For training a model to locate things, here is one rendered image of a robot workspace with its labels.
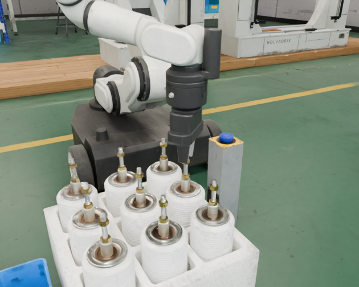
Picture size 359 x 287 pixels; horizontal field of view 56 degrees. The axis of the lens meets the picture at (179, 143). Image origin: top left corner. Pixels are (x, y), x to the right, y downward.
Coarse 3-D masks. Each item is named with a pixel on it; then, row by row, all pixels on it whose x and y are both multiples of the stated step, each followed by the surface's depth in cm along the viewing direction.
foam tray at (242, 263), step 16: (48, 208) 87; (48, 224) 82; (64, 240) 76; (240, 240) 76; (64, 256) 72; (192, 256) 72; (224, 256) 72; (240, 256) 72; (256, 256) 74; (64, 272) 68; (80, 272) 68; (144, 272) 68; (192, 272) 68; (208, 272) 68; (224, 272) 70; (240, 272) 73
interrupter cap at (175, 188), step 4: (172, 184) 84; (176, 184) 84; (180, 184) 84; (192, 184) 84; (196, 184) 84; (172, 188) 82; (176, 188) 82; (180, 188) 83; (192, 188) 83; (196, 188) 82; (200, 188) 82; (172, 192) 81; (176, 192) 81; (180, 192) 81; (184, 192) 81; (188, 192) 81; (192, 192) 81; (196, 192) 81; (180, 196) 79; (184, 196) 79; (188, 196) 79; (192, 196) 80
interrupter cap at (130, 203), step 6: (132, 198) 79; (150, 198) 79; (156, 198) 78; (126, 204) 76; (132, 204) 76; (144, 204) 77; (150, 204) 76; (156, 204) 76; (132, 210) 74; (138, 210) 74; (144, 210) 74; (150, 210) 75
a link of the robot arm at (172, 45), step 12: (144, 24) 64; (156, 24) 63; (144, 36) 64; (156, 36) 63; (168, 36) 63; (180, 36) 62; (192, 36) 62; (144, 48) 65; (156, 48) 64; (168, 48) 64; (180, 48) 63; (192, 48) 62; (168, 60) 65; (180, 60) 64; (192, 60) 65
